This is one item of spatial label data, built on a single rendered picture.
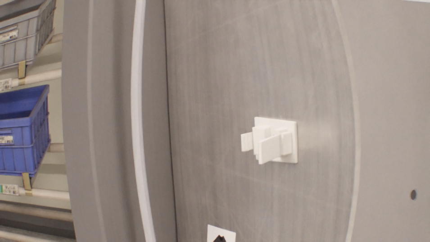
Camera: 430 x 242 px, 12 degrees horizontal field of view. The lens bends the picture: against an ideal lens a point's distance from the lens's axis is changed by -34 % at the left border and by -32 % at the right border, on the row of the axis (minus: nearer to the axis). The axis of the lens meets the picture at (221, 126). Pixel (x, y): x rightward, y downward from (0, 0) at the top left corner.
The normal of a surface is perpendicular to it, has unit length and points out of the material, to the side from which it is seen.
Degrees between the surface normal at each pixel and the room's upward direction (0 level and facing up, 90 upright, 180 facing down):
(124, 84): 87
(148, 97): 89
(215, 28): 90
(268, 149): 91
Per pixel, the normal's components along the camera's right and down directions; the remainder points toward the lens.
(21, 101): -0.11, 0.24
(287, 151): 0.70, 0.07
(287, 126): -0.71, 0.15
